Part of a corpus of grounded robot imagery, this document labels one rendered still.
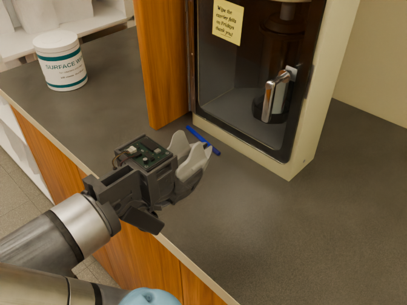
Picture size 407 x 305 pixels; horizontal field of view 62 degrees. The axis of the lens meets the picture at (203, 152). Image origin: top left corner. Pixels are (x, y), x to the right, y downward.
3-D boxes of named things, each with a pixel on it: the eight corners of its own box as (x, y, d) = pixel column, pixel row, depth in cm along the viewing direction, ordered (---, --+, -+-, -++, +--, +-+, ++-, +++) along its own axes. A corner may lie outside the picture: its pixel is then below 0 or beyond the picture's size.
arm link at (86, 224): (89, 270, 42) (57, 232, 46) (120, 247, 45) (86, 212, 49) (74, 235, 37) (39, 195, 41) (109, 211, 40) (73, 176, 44)
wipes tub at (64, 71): (75, 68, 120) (63, 26, 110) (95, 81, 113) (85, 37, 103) (40, 81, 113) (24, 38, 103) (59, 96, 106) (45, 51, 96)
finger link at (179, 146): (208, 121, 53) (164, 150, 48) (207, 150, 57) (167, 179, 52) (193, 114, 55) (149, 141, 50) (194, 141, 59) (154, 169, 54)
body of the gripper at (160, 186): (183, 154, 45) (106, 205, 39) (185, 196, 51) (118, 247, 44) (146, 129, 49) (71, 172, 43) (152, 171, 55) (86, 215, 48)
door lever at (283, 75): (283, 114, 69) (273, 109, 70) (292, 72, 62) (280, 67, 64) (268, 126, 66) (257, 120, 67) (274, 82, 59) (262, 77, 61)
